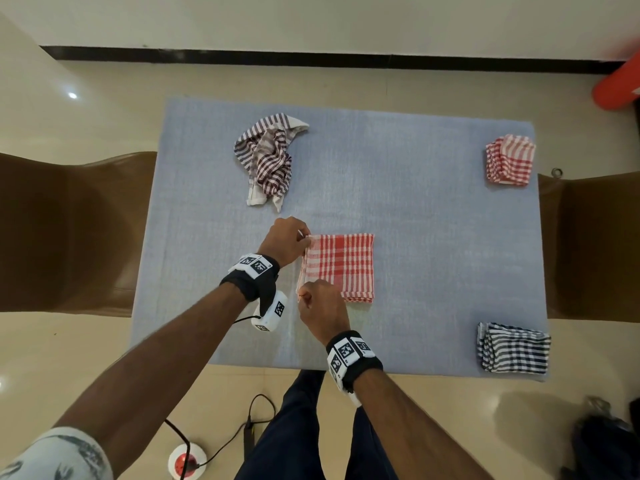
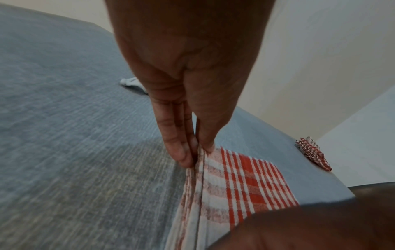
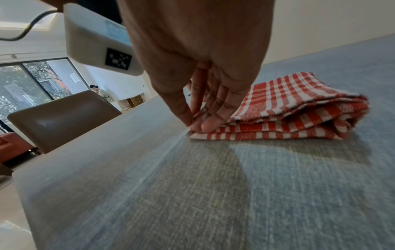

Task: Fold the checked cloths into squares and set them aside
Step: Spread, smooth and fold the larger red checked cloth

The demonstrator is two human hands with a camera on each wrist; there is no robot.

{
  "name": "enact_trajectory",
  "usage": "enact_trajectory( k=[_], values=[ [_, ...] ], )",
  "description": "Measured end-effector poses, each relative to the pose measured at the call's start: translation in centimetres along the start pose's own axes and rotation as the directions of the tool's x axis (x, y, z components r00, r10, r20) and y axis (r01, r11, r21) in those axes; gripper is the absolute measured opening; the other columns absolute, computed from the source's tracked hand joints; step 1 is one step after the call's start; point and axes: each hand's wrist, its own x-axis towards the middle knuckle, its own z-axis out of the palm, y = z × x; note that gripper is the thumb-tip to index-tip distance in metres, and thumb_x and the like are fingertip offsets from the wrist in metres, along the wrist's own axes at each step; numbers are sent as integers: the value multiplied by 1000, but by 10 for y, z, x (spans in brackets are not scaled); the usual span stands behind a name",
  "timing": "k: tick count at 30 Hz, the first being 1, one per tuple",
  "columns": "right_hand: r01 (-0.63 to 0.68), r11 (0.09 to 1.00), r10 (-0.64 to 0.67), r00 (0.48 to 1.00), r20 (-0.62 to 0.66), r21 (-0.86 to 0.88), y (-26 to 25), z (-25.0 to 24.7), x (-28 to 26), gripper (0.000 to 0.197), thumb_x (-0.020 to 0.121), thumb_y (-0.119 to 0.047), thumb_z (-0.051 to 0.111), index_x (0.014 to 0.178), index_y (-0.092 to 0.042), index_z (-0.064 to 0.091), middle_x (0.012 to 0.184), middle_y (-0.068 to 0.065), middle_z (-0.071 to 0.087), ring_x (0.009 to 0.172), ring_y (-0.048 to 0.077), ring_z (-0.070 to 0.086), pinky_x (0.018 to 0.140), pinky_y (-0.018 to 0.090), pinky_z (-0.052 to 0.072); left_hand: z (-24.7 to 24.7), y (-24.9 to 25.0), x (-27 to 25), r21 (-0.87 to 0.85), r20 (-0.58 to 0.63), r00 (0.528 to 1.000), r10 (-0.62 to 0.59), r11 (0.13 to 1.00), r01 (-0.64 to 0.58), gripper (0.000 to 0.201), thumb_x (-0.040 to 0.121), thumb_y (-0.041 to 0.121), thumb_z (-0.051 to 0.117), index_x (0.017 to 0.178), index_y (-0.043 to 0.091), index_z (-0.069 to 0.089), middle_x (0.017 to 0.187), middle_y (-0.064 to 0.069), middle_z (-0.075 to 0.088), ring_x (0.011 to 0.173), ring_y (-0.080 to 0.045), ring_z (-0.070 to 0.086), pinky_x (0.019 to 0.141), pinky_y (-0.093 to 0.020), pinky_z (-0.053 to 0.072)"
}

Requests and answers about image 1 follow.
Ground person's right hand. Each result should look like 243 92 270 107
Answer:
297 280 351 346

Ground person's left hand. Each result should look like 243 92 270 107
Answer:
257 217 312 268

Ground person's left forearm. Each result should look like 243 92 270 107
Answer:
54 282 249 478

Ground person's right forearm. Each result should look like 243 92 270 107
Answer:
353 368 496 480

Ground crumpled brown striped cloth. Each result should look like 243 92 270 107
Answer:
233 113 310 213

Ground light blue table cloth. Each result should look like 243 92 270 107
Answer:
130 97 549 380

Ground person's dark trousers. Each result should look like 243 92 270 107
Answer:
235 370 399 480

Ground white and red power socket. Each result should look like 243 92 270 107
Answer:
167 443 207 480

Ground folded dark blue checked cloth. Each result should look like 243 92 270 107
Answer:
476 322 552 375

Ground small folded red checked cloth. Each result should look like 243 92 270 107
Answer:
485 134 537 187

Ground brown chair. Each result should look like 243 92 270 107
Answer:
537 171 640 323
0 152 158 318

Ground white patterned sleeve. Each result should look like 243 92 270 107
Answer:
0 427 115 480

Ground black bag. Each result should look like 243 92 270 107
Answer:
560 396 640 480

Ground orange red cylinder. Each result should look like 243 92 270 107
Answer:
592 49 640 111

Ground black wrist camera band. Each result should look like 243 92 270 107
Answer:
219 253 289 333
326 331 384 408

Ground black cable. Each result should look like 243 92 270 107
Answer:
164 394 277 480

